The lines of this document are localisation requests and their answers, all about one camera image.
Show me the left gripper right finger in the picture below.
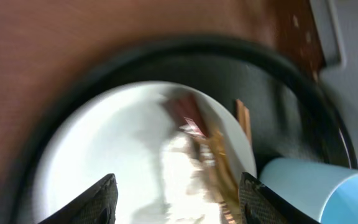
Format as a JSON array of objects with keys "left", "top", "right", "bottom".
[{"left": 239, "top": 172, "right": 319, "bottom": 224}]

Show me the grey round plate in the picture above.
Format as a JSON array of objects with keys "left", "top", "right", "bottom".
[{"left": 32, "top": 82, "right": 257, "bottom": 223}]

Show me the wooden chopstick left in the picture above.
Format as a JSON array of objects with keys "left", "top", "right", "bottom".
[{"left": 236, "top": 99, "right": 245, "bottom": 133}]

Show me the wooden chopstick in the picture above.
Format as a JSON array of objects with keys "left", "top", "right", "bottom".
[
  {"left": 244, "top": 106, "right": 252, "bottom": 145},
  {"left": 236, "top": 99, "right": 245, "bottom": 133}
]

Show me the round black serving tray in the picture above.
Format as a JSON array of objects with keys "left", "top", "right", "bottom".
[{"left": 0, "top": 35, "right": 357, "bottom": 223}]

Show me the wooden chopstick right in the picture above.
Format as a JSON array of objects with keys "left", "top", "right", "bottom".
[{"left": 244, "top": 106, "right": 252, "bottom": 145}]

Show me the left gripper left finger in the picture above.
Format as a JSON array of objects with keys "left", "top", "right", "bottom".
[{"left": 39, "top": 174, "right": 118, "bottom": 224}]

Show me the grey dishwasher rack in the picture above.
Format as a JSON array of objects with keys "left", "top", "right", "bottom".
[{"left": 310, "top": 0, "right": 358, "bottom": 163}]

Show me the light blue plastic cup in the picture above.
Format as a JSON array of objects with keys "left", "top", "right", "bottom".
[{"left": 259, "top": 158, "right": 358, "bottom": 224}]

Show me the gold brown snack wrapper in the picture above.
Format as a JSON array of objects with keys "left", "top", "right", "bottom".
[{"left": 163, "top": 94, "right": 242, "bottom": 223}]

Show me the white tissue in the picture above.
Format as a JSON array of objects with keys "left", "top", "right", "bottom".
[{"left": 160, "top": 132, "right": 221, "bottom": 224}]

